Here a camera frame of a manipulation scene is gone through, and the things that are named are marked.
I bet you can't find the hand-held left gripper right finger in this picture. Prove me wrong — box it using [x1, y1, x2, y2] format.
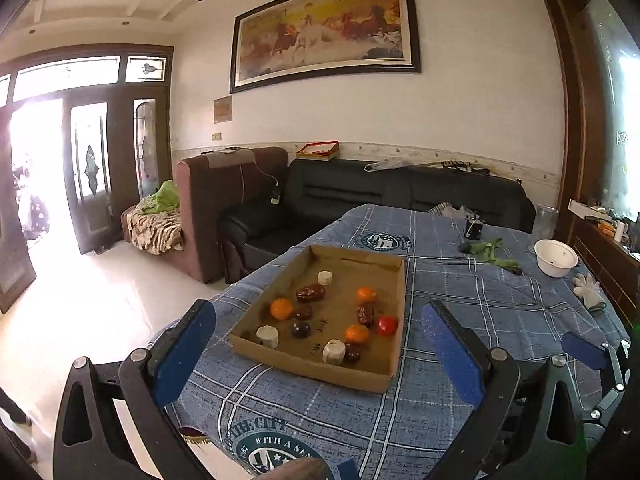
[421, 300, 586, 480]

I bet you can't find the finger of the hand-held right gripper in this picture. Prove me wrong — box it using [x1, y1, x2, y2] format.
[561, 331, 633, 423]

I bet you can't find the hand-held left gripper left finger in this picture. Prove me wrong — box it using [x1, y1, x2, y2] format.
[52, 299, 217, 480]

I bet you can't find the shallow cardboard box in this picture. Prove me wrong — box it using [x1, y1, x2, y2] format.
[229, 244, 407, 395]

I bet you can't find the white work glove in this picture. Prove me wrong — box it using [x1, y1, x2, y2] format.
[571, 271, 608, 313]

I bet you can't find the blue checked tablecloth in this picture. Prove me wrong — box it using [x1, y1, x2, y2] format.
[162, 203, 633, 480]

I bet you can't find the white bowl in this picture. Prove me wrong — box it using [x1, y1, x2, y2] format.
[533, 239, 579, 278]

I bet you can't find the green cloth strip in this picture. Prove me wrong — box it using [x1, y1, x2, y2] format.
[459, 237, 523, 276]

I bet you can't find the striped brown blanket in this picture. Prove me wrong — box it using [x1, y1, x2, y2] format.
[121, 205, 185, 256]

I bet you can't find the clear glass jar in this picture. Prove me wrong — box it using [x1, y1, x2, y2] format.
[531, 205, 560, 248]

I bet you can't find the white tray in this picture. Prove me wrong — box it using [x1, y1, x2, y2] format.
[568, 199, 613, 221]

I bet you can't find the grey crumpled cloth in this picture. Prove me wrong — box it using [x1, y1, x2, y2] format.
[427, 202, 473, 220]

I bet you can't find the light green cloth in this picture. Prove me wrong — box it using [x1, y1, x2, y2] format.
[137, 180, 180, 214]

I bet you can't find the brown wooden chair back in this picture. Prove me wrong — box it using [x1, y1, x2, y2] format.
[260, 457, 335, 480]

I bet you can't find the brown armchair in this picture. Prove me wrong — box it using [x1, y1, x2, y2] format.
[175, 146, 290, 285]

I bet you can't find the dark metal object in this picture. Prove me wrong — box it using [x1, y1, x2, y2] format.
[440, 159, 488, 176]

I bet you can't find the black leather sofa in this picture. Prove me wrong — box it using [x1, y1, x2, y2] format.
[217, 158, 537, 286]

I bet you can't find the clear plastic bag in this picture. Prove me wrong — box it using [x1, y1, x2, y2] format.
[363, 157, 416, 173]

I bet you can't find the wooden glass door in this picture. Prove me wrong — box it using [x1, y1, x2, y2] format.
[0, 44, 175, 313]

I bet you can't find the parked motorcycle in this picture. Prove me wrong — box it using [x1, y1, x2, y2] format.
[15, 160, 53, 233]

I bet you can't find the flat red box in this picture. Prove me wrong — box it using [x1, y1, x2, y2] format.
[295, 141, 341, 162]

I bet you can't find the wooden partition cabinet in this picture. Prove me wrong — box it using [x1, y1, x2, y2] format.
[532, 0, 640, 321]

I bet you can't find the framed horse painting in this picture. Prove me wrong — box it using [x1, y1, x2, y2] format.
[229, 0, 422, 95]

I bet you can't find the white charger with cable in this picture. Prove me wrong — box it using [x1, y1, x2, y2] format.
[239, 157, 282, 207]

